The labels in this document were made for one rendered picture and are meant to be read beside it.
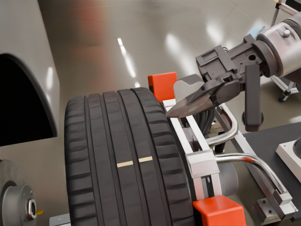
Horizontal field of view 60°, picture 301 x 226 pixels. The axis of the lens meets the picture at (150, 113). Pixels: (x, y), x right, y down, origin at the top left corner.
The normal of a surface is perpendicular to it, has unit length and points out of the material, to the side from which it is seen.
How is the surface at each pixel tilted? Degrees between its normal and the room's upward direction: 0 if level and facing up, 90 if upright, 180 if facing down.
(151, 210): 36
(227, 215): 45
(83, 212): 31
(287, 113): 0
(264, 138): 0
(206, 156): 0
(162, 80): 55
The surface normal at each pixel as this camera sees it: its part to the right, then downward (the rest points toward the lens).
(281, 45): -0.24, -0.08
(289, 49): -0.08, 0.19
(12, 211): 0.12, -0.31
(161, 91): 0.20, 0.11
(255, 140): 0.00, -0.74
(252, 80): -0.32, -0.28
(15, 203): 0.07, -0.55
